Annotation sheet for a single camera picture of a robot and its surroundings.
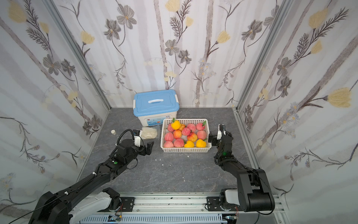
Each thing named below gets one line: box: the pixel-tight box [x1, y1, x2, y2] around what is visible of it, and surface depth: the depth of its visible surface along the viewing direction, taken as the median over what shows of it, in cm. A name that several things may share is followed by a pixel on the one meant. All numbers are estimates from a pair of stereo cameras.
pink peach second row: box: [173, 138, 185, 148], surface depth 95 cm
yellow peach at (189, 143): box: [183, 140, 195, 148], surface depth 95 cm
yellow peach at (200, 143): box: [196, 139, 207, 148], surface depth 95 cm
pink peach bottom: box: [181, 126, 192, 136], surface depth 98 cm
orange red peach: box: [186, 132, 198, 143], surface depth 97 cm
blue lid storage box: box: [132, 89, 180, 127], surface depth 103 cm
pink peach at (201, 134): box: [196, 130, 207, 140], surface depth 100 cm
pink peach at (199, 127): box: [195, 122, 206, 131], surface depth 105 cm
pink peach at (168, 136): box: [164, 132, 174, 142], surface depth 97 cm
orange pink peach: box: [173, 129, 182, 140], surface depth 100 cm
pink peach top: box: [163, 140, 175, 148], surface depth 95 cm
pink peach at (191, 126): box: [186, 123, 197, 133], surface depth 103 cm
